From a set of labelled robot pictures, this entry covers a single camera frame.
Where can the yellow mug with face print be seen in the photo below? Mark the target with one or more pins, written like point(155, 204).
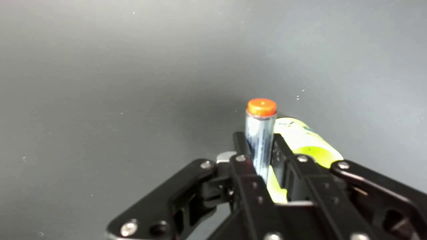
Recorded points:
point(307, 141)

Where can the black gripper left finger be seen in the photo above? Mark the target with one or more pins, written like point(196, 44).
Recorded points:
point(242, 190)

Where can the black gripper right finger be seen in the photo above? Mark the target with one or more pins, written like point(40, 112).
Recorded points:
point(351, 194)

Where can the orange capped marker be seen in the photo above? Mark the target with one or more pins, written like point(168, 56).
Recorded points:
point(260, 133)

